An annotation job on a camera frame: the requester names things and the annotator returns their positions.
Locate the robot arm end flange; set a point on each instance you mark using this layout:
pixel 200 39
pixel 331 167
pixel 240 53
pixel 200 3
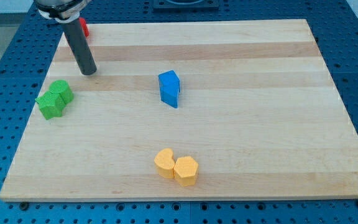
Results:
pixel 63 11

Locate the blue triangular block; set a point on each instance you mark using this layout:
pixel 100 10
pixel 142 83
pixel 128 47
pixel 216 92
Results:
pixel 169 94

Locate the blue cube block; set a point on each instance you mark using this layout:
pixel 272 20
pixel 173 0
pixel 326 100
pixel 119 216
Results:
pixel 168 78

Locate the yellow heart block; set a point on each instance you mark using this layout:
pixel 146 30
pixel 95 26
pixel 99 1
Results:
pixel 164 163

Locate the yellow hexagon block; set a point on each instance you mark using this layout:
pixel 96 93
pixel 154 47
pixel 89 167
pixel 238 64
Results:
pixel 186 171

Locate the wooden board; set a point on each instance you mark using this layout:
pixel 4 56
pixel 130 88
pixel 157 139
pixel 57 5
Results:
pixel 258 111

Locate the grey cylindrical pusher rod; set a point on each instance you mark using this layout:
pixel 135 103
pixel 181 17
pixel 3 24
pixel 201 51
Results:
pixel 76 39

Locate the green cylinder block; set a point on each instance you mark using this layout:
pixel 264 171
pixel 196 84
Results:
pixel 62 88

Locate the red block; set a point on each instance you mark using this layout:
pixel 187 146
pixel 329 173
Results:
pixel 84 26

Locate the green star block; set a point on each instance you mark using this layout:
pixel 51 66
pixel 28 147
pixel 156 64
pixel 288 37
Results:
pixel 50 105

